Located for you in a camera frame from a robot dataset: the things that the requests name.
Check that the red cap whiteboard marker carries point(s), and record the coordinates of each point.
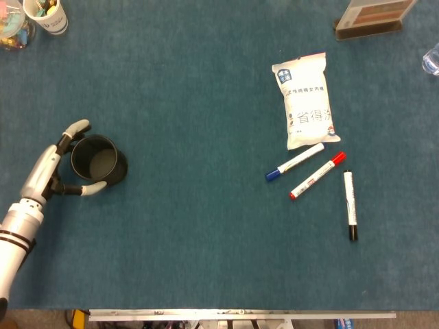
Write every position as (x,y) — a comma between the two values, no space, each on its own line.
(319,174)

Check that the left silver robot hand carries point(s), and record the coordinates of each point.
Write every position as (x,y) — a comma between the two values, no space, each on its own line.
(39,168)

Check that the aluminium table edge rail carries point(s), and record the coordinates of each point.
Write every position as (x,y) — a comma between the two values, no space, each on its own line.
(240,313)

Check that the clear jar of clips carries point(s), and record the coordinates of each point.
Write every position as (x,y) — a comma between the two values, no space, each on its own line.
(13,34)

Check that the blue box under table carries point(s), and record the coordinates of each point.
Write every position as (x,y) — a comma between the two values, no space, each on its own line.
(344,323)

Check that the white paper cup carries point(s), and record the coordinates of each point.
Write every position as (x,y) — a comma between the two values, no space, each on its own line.
(55,22)

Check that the black cap whiteboard marker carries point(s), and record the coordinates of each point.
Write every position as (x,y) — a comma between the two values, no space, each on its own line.
(350,198)

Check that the yellow object under table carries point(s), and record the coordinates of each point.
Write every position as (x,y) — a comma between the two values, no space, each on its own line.
(80,318)

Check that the clear plastic water bottle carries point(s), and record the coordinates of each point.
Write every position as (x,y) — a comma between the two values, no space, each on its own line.
(433,61)

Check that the blue cap whiteboard marker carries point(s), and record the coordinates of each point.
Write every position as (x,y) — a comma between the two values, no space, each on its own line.
(298,159)

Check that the blue felt table cloth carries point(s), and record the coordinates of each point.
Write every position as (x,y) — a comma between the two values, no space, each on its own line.
(205,240)

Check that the black mesh pen holder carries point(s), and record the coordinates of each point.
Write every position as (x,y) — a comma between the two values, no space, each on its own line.
(116,171)

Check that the white printed plastic bag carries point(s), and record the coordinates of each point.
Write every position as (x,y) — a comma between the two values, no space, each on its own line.
(308,103)

